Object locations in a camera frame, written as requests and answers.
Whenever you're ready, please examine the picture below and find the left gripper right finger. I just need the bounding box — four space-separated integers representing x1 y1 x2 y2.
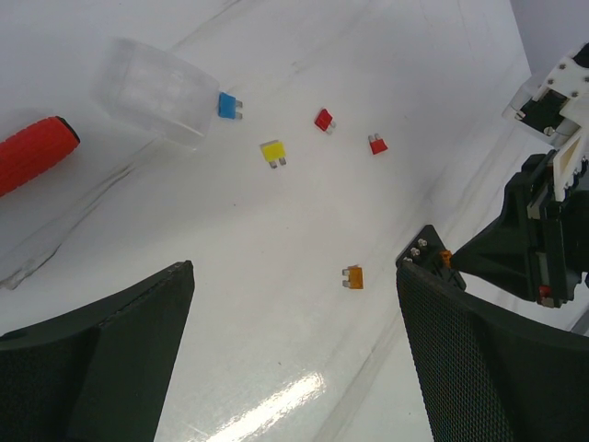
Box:
397 263 588 441

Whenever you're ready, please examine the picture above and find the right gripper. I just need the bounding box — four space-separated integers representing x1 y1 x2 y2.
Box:
453 154 588 307

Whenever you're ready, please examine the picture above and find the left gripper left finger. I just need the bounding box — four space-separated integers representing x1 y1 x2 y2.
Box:
1 261 194 441

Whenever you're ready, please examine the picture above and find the orange blade fuse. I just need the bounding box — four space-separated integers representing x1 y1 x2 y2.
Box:
440 250 453 268

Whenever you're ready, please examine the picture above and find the black fuse box base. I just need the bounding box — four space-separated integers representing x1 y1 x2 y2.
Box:
396 225 467 291

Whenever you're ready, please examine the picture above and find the brown blade fuse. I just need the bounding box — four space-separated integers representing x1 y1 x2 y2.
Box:
341 265 364 290

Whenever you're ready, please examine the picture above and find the bright red blade fuse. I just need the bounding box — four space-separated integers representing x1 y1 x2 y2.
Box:
368 134 388 156

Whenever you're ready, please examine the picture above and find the dark red blade fuse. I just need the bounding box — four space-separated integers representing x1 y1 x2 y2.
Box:
314 108 336 134

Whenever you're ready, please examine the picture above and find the yellow blade fuse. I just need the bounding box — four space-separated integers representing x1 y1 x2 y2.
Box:
260 140 286 169

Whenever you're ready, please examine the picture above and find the clear plastic fuse box cover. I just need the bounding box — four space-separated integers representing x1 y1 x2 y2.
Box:
94 38 220 146

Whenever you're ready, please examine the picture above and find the blue blade fuse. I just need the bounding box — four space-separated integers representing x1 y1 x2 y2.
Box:
217 92 243 120

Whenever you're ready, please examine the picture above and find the red handled screwdriver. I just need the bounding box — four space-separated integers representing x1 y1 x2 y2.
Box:
1 116 80 196

